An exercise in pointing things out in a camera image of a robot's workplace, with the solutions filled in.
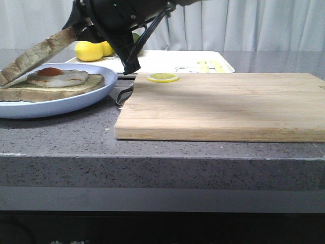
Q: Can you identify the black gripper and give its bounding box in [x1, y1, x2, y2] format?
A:
[62, 0, 176, 75]

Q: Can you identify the fried egg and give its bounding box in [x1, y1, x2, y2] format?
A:
[27, 67, 88, 87]

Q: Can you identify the bread slice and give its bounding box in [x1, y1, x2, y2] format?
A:
[1, 27, 77, 88]
[1, 74, 105, 102]

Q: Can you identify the light blue round plate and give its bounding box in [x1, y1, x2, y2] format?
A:
[1, 63, 118, 119]

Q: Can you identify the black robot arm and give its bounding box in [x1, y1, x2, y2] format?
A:
[64, 0, 193, 75]

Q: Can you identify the white bear tray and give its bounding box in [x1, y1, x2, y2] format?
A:
[64, 50, 236, 77]

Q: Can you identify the front yellow lemon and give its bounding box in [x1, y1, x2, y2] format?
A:
[75, 41, 104, 62]

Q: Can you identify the yellow lemon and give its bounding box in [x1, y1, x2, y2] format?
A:
[75, 41, 104, 62]
[100, 41, 114, 57]

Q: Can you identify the rear yellow lemon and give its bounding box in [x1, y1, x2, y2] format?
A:
[100, 41, 114, 57]

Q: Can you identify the green lime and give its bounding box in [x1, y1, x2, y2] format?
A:
[132, 32, 143, 55]

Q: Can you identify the lemon slice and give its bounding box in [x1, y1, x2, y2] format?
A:
[147, 73, 179, 83]

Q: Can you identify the white curtain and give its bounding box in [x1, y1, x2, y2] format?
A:
[1, 1, 324, 51]

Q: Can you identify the wooden cutting board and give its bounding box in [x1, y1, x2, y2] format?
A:
[115, 73, 324, 142]

